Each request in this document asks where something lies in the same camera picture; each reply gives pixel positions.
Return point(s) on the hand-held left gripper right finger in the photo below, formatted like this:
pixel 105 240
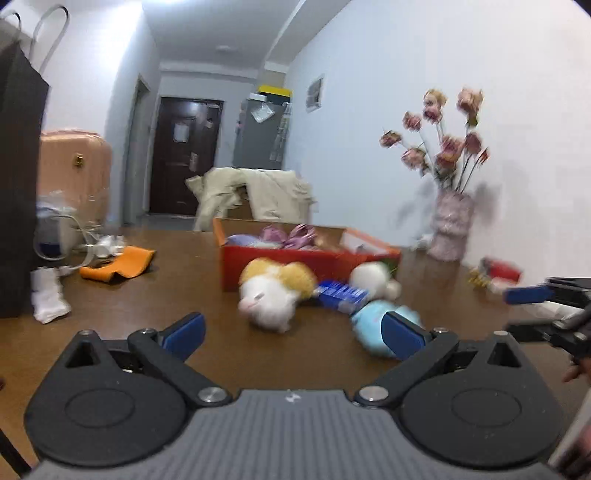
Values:
pixel 401 334

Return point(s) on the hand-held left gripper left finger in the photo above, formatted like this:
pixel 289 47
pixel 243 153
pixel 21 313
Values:
pixel 184 334

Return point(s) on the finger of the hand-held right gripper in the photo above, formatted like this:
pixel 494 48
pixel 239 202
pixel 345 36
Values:
pixel 528 294
pixel 531 332

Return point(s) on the light blue plush toy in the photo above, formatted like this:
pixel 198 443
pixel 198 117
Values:
pixel 367 327

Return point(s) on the red cardboard box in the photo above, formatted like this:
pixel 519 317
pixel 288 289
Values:
pixel 231 270

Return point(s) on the yellow and white hamster plush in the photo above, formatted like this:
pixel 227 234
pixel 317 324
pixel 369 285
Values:
pixel 268 309

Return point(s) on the lavender fabric pouch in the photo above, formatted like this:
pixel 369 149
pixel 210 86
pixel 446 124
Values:
pixel 242 240

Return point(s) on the purple satin bow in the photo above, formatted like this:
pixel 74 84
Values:
pixel 295 237

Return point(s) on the person's right hand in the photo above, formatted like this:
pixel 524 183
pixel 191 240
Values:
pixel 572 373

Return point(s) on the white plush toy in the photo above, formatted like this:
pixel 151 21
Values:
pixel 369 279

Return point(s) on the blue tissue packet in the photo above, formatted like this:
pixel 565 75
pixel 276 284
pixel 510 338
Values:
pixel 339 295

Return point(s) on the orange cloth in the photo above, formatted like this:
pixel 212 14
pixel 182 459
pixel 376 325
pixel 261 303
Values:
pixel 129 261

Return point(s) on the pink textured vase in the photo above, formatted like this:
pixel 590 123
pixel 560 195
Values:
pixel 450 226

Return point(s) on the white crumpled sock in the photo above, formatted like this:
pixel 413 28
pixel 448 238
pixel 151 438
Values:
pixel 48 300

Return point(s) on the beige coat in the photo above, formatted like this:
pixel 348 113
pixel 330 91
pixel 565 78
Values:
pixel 272 194

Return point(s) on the dried pink roses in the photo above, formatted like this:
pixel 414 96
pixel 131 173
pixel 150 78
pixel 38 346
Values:
pixel 450 147

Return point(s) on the blue and white packet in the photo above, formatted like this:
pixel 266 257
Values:
pixel 51 230

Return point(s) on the dark brown door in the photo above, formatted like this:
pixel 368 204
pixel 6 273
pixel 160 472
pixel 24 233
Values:
pixel 184 157

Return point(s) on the pink suitcase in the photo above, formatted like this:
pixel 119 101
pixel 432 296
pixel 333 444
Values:
pixel 74 184

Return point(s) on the grey cabinet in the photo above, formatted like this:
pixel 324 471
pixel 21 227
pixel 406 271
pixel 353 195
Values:
pixel 258 143

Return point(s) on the black paper bag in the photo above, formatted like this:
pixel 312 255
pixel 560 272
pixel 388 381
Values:
pixel 18 184

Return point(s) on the yellow box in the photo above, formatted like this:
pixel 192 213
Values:
pixel 275 92

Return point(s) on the round ceiling lamp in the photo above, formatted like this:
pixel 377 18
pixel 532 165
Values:
pixel 225 48

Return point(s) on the grey door frame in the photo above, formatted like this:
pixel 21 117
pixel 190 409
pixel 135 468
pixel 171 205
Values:
pixel 137 152

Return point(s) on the wall picture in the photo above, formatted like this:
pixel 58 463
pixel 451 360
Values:
pixel 315 93

